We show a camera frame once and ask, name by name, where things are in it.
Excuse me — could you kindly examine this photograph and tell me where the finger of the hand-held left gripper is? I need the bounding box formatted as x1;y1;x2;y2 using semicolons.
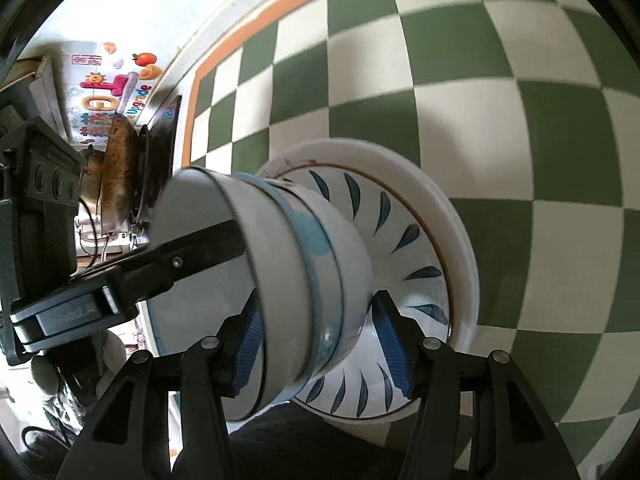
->
106;219;247;307

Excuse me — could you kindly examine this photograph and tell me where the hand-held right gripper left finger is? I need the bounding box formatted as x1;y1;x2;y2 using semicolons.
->
57;304;266;480

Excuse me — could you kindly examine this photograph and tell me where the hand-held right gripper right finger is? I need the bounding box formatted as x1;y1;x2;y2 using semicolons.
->
370;290;582;480

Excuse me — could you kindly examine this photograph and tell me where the white bowl with dark rim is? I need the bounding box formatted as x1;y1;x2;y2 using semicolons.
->
149;167;321;422

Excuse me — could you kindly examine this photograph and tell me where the white plate blue leaf pattern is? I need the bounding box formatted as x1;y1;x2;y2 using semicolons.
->
267;165;453;418

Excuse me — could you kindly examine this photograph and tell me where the white plate pink flower print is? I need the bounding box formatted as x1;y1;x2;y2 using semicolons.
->
255;139;481;423

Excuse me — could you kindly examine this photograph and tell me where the metal frying pan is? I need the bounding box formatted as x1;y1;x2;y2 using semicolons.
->
77;114;153;238

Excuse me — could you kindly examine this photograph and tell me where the green and cream checkered mat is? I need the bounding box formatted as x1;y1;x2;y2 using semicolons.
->
181;0;640;468

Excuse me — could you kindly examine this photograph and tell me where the colourful fruit wall sticker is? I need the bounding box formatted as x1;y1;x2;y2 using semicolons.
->
64;41;162;147

